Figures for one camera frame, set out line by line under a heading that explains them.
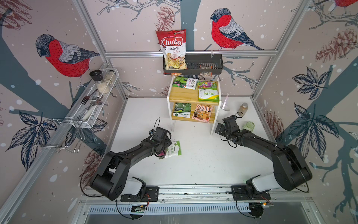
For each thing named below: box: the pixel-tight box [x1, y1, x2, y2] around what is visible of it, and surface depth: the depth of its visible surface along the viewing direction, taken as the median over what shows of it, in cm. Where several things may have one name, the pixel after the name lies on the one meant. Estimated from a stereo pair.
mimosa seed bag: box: [172, 76, 188, 89], surface depth 85 cm
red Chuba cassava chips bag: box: [155, 28, 188, 70], surface depth 85 cm
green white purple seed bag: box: [158, 140, 182, 161], surface depth 90 cm
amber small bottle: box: [237, 102, 249, 117], surface depth 104 cm
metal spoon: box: [86, 99, 103, 111], surface depth 72 cm
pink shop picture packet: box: [192, 104, 214, 123], surface depth 91 cm
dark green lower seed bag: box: [172, 102, 192, 119], surface depth 93 cm
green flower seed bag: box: [197, 80, 220, 103], surface depth 78 cm
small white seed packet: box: [185, 77, 199, 91], surface depth 84 cm
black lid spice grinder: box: [89, 70, 111, 94], surface depth 77 cm
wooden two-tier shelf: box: [166, 75, 222, 135], surface depth 83 cm
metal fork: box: [80, 88, 99, 106], surface depth 72 cm
